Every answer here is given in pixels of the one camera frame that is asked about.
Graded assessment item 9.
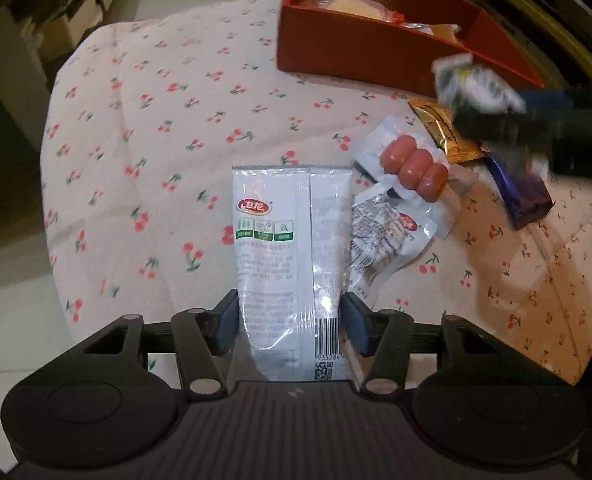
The blue foil packet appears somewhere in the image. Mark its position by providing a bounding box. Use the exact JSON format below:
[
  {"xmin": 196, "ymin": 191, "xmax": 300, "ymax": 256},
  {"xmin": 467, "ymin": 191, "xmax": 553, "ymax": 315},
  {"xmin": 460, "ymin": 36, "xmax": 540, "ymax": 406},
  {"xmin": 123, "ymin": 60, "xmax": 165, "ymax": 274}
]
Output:
[{"xmin": 483, "ymin": 152, "xmax": 554, "ymax": 231}]

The red cardboard box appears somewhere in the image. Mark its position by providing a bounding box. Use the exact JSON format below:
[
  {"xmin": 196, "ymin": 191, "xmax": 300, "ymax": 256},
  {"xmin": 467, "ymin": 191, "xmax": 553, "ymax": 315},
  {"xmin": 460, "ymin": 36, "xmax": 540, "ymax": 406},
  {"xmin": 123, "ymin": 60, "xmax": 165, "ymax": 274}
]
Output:
[{"xmin": 276, "ymin": 0, "xmax": 547, "ymax": 98}]

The white snack packet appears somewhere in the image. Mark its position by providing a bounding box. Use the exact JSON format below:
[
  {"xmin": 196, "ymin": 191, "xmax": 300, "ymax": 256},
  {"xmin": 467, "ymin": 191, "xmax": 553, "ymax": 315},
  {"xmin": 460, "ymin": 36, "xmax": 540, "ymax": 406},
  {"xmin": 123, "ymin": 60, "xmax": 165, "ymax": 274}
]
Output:
[{"xmin": 232, "ymin": 165, "xmax": 353, "ymax": 383}]

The dark side table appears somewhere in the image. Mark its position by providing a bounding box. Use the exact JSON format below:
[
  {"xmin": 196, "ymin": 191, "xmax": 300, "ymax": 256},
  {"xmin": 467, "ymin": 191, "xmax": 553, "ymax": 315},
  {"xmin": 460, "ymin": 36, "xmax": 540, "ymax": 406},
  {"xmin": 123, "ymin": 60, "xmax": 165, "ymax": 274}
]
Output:
[{"xmin": 0, "ymin": 0, "xmax": 109, "ymax": 126}]

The white storage box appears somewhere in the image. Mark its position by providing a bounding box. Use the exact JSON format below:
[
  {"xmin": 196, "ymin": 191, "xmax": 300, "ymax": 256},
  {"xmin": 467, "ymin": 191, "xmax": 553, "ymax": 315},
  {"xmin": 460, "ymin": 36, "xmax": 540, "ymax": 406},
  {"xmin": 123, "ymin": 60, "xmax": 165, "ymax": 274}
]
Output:
[{"xmin": 38, "ymin": 0, "xmax": 104, "ymax": 61}]

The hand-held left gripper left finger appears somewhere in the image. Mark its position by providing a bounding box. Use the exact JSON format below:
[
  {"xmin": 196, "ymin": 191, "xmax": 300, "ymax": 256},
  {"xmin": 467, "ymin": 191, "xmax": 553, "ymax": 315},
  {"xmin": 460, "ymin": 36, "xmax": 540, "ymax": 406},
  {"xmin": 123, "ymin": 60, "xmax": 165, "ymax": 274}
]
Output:
[{"xmin": 80, "ymin": 289, "xmax": 239, "ymax": 402}]

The white and green wafer packet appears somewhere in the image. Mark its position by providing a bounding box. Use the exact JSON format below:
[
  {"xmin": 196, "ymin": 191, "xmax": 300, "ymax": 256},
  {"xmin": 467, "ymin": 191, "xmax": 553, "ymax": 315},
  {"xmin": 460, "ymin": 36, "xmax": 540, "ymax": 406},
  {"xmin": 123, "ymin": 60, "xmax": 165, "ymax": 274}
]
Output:
[{"xmin": 432, "ymin": 54, "xmax": 527, "ymax": 116}]

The orange-brown clear snack packet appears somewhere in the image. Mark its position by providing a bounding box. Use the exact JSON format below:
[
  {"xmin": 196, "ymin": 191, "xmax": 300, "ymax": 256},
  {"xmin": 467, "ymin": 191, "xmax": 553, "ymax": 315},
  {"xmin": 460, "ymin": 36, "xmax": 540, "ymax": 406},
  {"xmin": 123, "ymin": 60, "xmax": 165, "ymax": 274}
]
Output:
[{"xmin": 301, "ymin": 0, "xmax": 401, "ymax": 23}]

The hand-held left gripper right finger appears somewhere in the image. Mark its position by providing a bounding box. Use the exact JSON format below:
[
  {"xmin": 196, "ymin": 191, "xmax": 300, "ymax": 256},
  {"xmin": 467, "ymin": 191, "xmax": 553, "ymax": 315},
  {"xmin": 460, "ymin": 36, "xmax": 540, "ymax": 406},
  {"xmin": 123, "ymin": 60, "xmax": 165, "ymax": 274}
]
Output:
[{"xmin": 341, "ymin": 292, "xmax": 509, "ymax": 395}]

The gold foil snack packet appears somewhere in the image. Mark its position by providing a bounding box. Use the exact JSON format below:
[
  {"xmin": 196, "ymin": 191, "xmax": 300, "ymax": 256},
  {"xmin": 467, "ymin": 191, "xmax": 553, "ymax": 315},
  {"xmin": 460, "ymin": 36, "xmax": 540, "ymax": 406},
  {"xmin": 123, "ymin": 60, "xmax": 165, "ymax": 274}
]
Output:
[{"xmin": 408, "ymin": 99, "xmax": 484, "ymax": 165}]

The cherry print tablecloth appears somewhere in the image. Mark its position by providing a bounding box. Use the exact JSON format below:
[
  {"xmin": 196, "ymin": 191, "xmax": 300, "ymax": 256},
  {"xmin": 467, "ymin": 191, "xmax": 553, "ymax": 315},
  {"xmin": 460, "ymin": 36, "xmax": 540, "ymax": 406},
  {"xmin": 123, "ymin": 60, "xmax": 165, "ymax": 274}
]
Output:
[{"xmin": 40, "ymin": 0, "xmax": 592, "ymax": 386}]

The round cake clear packet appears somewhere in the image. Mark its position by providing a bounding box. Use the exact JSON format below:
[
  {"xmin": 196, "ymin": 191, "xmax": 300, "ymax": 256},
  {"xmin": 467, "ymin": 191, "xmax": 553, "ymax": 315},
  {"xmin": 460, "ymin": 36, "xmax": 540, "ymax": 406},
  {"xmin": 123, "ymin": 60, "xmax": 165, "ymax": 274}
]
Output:
[{"xmin": 401, "ymin": 22, "xmax": 464, "ymax": 43}]

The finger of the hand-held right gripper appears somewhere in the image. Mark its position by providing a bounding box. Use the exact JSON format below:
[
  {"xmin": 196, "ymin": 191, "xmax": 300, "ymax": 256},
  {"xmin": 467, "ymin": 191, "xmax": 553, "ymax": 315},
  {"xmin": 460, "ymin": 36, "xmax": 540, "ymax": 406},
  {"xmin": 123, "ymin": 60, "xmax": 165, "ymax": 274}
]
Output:
[
  {"xmin": 520, "ymin": 89, "xmax": 577, "ymax": 112},
  {"xmin": 455, "ymin": 110, "xmax": 557, "ymax": 153}
]

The pink sausage packet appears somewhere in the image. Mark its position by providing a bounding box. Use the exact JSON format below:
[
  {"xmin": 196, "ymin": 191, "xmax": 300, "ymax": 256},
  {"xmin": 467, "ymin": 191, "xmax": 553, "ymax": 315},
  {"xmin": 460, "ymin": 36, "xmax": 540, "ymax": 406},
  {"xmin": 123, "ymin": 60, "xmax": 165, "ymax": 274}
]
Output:
[{"xmin": 351, "ymin": 114, "xmax": 469, "ymax": 241}]

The small clear snack packet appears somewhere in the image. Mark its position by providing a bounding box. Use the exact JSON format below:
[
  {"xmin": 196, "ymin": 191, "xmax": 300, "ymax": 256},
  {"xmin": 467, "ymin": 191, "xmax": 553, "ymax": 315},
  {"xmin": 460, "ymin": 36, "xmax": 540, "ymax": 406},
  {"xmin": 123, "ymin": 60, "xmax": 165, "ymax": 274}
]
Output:
[{"xmin": 348, "ymin": 180, "xmax": 437, "ymax": 306}]

